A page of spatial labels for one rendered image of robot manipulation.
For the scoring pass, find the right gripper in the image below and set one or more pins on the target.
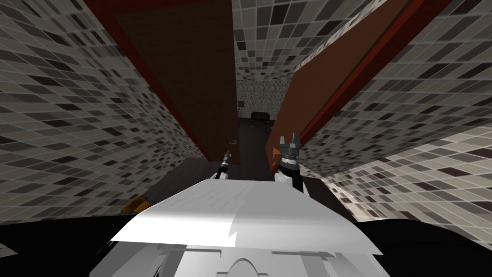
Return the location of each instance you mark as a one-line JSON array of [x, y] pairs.
[[289, 151]]

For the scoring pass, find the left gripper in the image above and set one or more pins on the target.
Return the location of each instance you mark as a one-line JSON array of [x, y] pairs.
[[227, 156]]

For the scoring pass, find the black sofa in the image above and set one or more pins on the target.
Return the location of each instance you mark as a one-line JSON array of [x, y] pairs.
[[260, 115]]

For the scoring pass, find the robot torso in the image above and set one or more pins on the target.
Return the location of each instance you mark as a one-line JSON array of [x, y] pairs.
[[238, 215]]

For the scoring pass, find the orange flat block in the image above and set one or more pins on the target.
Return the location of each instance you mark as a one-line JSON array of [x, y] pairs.
[[135, 204]]

